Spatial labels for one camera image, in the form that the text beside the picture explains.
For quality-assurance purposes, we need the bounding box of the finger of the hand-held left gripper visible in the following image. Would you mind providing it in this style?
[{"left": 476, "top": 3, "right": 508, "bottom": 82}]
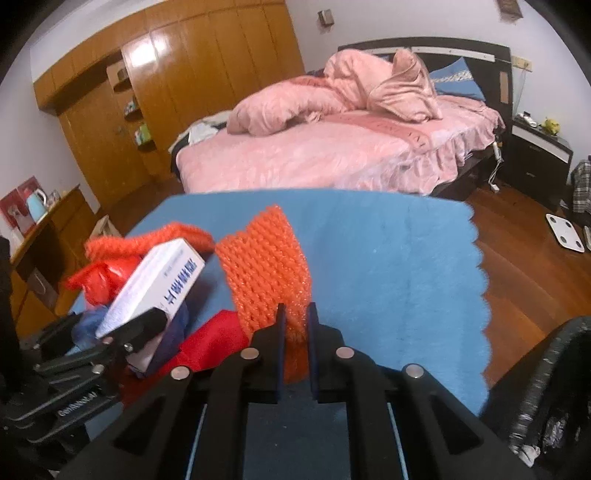
[{"left": 34, "top": 308, "right": 169, "bottom": 386}]

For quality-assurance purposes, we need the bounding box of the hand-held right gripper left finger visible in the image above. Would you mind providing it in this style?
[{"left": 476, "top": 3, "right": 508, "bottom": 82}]
[{"left": 60, "top": 302, "right": 287, "bottom": 480}]

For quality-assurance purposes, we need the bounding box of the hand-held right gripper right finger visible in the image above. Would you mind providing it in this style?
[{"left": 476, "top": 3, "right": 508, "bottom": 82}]
[{"left": 307, "top": 301, "right": 537, "bottom": 480}]

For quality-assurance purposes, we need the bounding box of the dark blue cloth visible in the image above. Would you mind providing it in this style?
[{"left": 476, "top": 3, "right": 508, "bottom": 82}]
[{"left": 71, "top": 300, "right": 192, "bottom": 370}]

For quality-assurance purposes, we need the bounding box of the white cardboard box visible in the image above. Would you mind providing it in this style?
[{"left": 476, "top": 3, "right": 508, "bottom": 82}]
[{"left": 95, "top": 237, "right": 206, "bottom": 339}]

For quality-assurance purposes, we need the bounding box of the red plastic bag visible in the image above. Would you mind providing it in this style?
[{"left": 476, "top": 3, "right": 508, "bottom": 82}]
[{"left": 66, "top": 256, "right": 145, "bottom": 308}]

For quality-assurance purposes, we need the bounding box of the red cloth piece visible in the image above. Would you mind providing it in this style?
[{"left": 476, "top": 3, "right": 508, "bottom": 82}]
[{"left": 117, "top": 309, "right": 252, "bottom": 408}]

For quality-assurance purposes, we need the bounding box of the orange knitted cloth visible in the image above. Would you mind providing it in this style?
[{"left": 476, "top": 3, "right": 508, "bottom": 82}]
[{"left": 84, "top": 222, "right": 215, "bottom": 267}]

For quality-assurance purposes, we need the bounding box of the orange foam net sleeve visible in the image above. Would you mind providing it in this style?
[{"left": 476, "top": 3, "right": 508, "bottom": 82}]
[{"left": 215, "top": 204, "right": 312, "bottom": 384}]

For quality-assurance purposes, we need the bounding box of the bin with black bag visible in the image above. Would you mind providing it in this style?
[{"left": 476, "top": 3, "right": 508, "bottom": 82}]
[{"left": 480, "top": 316, "right": 591, "bottom": 480}]

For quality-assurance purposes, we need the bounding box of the paper shopping bag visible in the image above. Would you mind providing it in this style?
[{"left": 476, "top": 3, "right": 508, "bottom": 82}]
[{"left": 28, "top": 272, "right": 59, "bottom": 315}]

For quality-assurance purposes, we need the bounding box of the blue table cloth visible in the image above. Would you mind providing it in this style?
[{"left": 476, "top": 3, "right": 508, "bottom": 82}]
[{"left": 69, "top": 189, "right": 491, "bottom": 480}]

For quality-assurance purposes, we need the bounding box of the wooden sideboard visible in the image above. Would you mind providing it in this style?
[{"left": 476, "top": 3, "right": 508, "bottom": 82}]
[{"left": 0, "top": 185, "right": 100, "bottom": 320}]

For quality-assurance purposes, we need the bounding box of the light blue kettle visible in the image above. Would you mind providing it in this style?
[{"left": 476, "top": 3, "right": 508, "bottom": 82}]
[{"left": 25, "top": 189, "right": 49, "bottom": 223}]

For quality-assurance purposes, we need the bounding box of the red box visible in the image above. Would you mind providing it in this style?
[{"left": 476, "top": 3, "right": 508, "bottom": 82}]
[{"left": 0, "top": 176, "right": 43, "bottom": 237}]

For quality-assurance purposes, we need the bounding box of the wooden door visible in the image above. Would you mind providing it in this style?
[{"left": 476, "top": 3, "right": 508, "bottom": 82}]
[{"left": 58, "top": 99, "right": 153, "bottom": 209}]

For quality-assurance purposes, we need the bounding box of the bed with pink sheet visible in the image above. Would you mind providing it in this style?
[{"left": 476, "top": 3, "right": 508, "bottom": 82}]
[{"left": 173, "top": 95, "right": 509, "bottom": 195}]

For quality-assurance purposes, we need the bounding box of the pile of clothes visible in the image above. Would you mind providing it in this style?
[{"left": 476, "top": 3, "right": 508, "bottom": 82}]
[{"left": 168, "top": 111, "right": 232, "bottom": 157}]

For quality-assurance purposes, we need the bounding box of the pink duvet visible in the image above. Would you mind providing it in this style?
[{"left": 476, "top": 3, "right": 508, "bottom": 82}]
[{"left": 226, "top": 48, "right": 444, "bottom": 137}]

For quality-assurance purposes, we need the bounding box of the wooden wardrobe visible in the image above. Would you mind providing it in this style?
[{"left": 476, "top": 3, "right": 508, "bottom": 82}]
[{"left": 32, "top": 0, "right": 308, "bottom": 208}]

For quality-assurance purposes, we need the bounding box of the white bathroom scale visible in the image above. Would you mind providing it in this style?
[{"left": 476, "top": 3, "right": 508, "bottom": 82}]
[{"left": 546, "top": 213, "right": 585, "bottom": 253}]

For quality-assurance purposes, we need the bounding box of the black nightstand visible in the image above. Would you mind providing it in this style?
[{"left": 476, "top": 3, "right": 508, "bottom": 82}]
[{"left": 501, "top": 115, "right": 574, "bottom": 209}]

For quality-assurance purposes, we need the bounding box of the blue pillow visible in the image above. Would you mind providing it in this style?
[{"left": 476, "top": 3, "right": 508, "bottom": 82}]
[{"left": 429, "top": 58, "right": 486, "bottom": 102}]

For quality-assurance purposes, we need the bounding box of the plaid clothing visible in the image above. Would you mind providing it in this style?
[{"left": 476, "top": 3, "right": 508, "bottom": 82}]
[{"left": 570, "top": 159, "right": 591, "bottom": 214}]

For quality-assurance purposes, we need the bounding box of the dark bed headboard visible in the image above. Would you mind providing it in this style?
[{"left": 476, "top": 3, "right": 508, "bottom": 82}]
[{"left": 337, "top": 37, "right": 514, "bottom": 121}]

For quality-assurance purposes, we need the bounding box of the white power strip cable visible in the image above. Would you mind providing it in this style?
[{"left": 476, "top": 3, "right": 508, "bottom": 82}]
[{"left": 490, "top": 141, "right": 503, "bottom": 193}]

